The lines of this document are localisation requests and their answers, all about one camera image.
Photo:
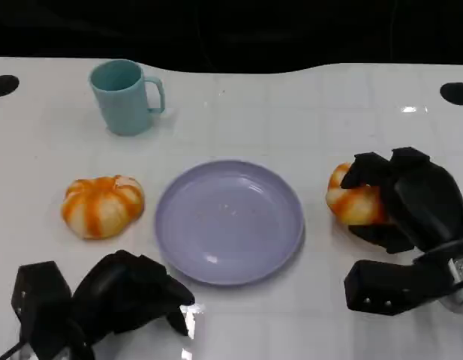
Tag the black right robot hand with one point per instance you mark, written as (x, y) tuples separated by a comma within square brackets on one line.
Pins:
[(418, 198)]

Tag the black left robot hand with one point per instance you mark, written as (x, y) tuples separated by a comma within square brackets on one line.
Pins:
[(122, 292)]

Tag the orange white toy bread roll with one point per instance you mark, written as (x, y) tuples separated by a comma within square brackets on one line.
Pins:
[(356, 204), (103, 208)]

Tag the lilac plate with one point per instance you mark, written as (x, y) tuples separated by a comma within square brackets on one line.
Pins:
[(230, 223)]

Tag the pale green mug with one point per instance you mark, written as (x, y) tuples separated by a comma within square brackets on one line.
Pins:
[(122, 97)]

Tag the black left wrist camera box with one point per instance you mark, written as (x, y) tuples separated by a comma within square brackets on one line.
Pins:
[(41, 303)]

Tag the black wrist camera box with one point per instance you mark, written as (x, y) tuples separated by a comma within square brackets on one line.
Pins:
[(396, 288), (41, 303)]

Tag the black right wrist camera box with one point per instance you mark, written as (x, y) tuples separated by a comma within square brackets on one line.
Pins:
[(396, 288)]

